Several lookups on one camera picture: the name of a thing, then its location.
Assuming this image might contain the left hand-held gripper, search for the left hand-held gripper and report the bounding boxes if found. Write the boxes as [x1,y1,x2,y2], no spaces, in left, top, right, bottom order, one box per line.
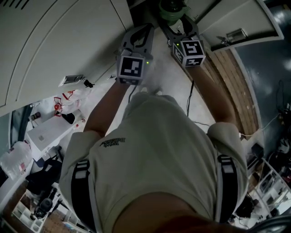
[115,22,156,86]

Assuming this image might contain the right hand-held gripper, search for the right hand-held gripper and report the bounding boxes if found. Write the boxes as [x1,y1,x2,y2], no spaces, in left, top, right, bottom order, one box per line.
[158,14,207,69]

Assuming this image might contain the green round container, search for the green round container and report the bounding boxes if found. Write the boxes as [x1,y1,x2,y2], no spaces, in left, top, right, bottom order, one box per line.
[158,0,191,25]

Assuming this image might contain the white locker cabinets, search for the white locker cabinets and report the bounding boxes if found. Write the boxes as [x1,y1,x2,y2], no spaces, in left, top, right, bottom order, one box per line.
[0,0,285,109]

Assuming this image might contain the person's left forearm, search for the person's left forearm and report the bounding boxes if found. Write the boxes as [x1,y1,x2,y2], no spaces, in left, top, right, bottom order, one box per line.
[83,83,128,138]

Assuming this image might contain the person's right forearm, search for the person's right forearm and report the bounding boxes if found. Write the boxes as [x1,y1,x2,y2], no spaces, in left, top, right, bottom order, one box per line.
[185,66,238,127]

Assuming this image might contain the wooden pallet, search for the wooden pallet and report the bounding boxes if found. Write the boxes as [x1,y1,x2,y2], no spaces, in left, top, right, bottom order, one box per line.
[181,49,260,136]

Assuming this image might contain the black cap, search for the black cap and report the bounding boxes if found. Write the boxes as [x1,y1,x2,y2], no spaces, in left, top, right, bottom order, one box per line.
[61,112,76,125]

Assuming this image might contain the person's beige t-shirt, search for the person's beige t-shirt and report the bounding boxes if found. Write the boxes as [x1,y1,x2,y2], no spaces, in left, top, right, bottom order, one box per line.
[59,92,248,233]

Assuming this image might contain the white rectangular box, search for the white rectangular box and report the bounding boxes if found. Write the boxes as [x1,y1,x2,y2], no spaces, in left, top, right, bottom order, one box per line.
[25,118,77,152]

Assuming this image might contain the black bag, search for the black bag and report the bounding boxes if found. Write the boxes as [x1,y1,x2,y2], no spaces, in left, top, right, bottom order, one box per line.
[25,159,63,195]
[236,195,259,219]

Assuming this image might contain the large clear water jug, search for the large clear water jug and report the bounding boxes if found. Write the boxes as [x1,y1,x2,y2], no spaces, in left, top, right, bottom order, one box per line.
[0,140,32,179]

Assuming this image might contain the person's head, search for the person's head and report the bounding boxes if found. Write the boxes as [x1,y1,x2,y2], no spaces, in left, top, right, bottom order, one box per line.
[113,192,228,233]

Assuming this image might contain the white shelf unit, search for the white shelf unit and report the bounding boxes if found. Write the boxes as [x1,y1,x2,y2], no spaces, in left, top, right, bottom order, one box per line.
[12,201,46,233]

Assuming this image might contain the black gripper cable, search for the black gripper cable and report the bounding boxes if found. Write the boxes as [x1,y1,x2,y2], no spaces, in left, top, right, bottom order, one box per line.
[186,80,196,117]
[128,85,140,103]

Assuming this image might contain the black window frame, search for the black window frame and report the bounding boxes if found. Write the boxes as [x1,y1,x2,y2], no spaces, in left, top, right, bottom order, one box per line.
[6,105,34,146]

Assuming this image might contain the black harness strap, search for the black harness strap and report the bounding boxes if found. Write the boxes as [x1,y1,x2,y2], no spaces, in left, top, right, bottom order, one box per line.
[216,154,241,223]
[70,159,97,233]

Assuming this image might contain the white wire rack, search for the white wire rack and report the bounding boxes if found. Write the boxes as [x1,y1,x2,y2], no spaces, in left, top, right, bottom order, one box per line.
[254,158,291,219]

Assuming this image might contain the black camera device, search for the black camera device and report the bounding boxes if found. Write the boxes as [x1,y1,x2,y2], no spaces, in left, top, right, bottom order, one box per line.
[34,187,59,220]

